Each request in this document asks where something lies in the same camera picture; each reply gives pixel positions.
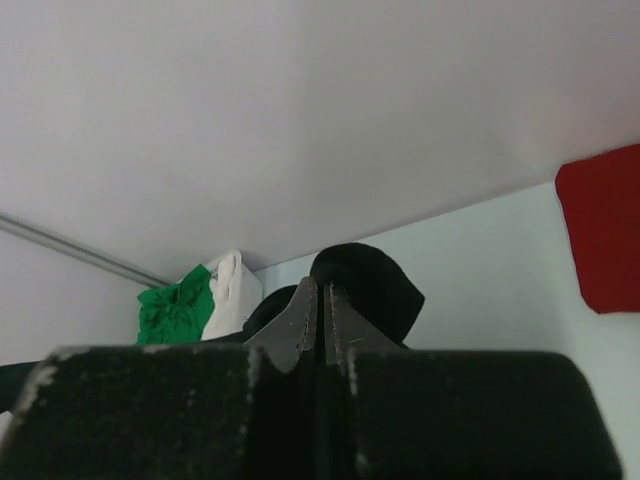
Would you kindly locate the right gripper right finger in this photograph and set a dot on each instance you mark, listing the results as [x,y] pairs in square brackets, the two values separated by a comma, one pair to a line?
[345,330]

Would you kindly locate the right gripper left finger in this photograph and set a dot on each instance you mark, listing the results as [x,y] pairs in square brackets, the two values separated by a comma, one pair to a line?
[292,332]

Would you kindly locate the black t shirt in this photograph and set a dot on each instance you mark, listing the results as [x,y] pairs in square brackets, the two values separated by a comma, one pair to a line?
[376,286]

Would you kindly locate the white laundry basket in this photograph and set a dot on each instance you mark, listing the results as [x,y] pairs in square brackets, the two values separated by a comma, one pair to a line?
[250,292]

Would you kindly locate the white t shirt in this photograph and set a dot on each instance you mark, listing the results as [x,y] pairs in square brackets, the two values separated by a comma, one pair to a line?
[225,273]

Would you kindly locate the green t shirt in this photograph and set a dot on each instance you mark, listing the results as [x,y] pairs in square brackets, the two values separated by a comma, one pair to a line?
[178,313]

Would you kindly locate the folded red t shirt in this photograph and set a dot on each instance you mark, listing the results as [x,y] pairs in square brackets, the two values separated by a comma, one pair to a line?
[599,197]

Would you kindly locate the left corner aluminium post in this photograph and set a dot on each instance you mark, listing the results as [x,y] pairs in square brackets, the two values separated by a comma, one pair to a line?
[53,241]

